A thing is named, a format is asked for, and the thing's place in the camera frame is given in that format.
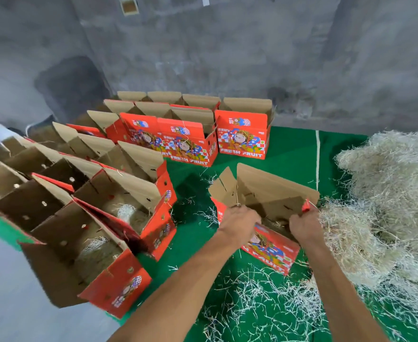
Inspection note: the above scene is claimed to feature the group of red fruit boxes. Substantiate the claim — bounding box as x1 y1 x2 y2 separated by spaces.
66 90 277 169

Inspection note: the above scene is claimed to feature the person's right hand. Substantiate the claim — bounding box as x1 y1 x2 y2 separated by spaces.
288 208 328 256

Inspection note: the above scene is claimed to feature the yellow framed wall plate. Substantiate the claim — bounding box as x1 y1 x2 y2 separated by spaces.
119 0 141 17

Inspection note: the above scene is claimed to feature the person's left hand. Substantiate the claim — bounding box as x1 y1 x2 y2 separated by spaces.
214 203 263 248

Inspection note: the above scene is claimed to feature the person's right forearm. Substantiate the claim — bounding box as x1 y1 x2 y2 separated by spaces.
300 246 390 342

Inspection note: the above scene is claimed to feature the pile of shredded paper filler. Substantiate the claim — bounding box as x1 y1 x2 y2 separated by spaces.
314 129 418 342

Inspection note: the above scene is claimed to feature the person's left forearm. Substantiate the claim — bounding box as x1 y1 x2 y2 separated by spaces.
107 235 240 342

